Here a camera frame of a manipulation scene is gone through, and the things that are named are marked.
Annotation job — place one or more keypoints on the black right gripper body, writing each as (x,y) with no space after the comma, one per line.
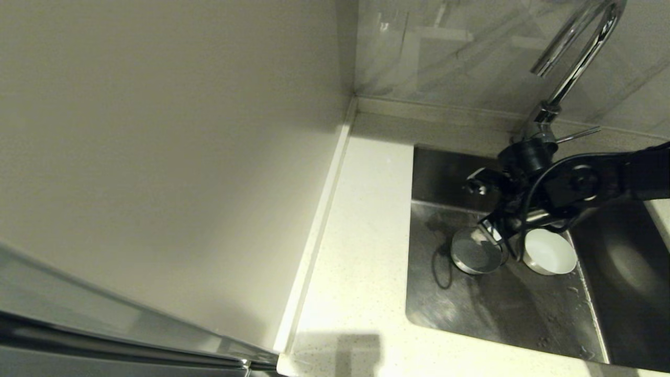
(570,183)

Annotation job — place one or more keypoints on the white ceramic bowl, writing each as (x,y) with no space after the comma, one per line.
(549,254)

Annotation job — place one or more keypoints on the light blue bowl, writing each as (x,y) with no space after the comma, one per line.
(473,257)

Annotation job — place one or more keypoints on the stainless steel sink basin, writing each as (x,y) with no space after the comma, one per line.
(471,309)

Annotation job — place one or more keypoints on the chrome gooseneck faucet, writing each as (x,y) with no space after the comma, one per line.
(543,119)

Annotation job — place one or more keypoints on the white countertop upstand trim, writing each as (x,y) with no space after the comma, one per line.
(319,225)

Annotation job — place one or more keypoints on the stainless steel appliance door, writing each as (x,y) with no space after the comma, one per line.
(78,335)

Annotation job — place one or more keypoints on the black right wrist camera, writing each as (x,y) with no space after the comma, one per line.
(492,232)

